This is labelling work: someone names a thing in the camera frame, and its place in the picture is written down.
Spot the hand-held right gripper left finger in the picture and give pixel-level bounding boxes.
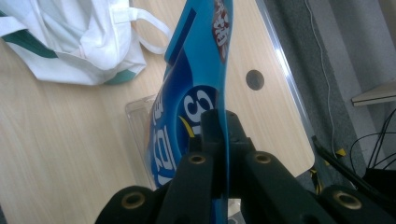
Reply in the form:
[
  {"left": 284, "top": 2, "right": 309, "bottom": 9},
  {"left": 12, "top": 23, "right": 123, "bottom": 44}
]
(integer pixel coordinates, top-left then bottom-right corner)
[{"left": 187, "top": 108, "right": 226, "bottom": 201}]

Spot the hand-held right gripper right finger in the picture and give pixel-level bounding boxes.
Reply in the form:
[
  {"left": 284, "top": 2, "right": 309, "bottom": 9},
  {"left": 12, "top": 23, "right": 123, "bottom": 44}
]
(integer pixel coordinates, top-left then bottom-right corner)
[{"left": 225, "top": 110, "right": 259, "bottom": 199}]

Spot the clear plastic box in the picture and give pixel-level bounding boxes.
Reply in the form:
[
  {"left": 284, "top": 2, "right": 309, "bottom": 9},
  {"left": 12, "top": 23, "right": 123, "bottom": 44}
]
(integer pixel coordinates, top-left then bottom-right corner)
[{"left": 124, "top": 93, "right": 160, "bottom": 191}]

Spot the blue snack packet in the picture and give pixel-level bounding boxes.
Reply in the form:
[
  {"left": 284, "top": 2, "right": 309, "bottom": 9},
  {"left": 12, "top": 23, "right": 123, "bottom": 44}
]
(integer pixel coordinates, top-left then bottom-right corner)
[{"left": 147, "top": 0, "right": 234, "bottom": 224}]

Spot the white dotted tote bag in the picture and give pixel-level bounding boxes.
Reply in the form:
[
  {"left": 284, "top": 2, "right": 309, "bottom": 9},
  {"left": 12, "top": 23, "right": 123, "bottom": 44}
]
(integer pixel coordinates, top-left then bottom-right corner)
[{"left": 0, "top": 0, "right": 173, "bottom": 87}]

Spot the grey round table hole cover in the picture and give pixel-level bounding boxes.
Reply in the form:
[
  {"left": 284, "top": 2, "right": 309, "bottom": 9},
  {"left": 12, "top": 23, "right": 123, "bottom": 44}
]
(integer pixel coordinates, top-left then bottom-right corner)
[{"left": 245, "top": 69, "right": 265, "bottom": 91}]

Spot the black metal bar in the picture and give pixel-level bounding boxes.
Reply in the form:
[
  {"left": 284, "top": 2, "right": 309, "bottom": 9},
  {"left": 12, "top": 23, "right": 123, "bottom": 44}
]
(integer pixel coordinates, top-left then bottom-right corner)
[{"left": 311, "top": 135, "right": 396, "bottom": 213}]

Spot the white shelf board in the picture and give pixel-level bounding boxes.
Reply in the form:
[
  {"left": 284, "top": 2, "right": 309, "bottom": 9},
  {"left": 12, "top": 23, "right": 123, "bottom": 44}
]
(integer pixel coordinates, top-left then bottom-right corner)
[{"left": 351, "top": 78, "right": 396, "bottom": 107}]

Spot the black device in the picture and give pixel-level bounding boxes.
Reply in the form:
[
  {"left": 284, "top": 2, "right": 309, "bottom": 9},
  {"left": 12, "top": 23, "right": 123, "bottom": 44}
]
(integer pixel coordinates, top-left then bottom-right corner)
[{"left": 361, "top": 167, "right": 396, "bottom": 195}]

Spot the yellow black cable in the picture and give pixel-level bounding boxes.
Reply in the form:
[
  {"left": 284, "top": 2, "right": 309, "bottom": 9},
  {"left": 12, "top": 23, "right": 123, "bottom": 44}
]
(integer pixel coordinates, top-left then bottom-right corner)
[{"left": 308, "top": 166, "right": 327, "bottom": 196}]

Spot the white cable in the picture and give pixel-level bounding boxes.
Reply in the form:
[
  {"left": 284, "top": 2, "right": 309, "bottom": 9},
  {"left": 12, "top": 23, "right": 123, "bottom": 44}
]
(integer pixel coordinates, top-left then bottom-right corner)
[{"left": 304, "top": 0, "right": 340, "bottom": 159}]

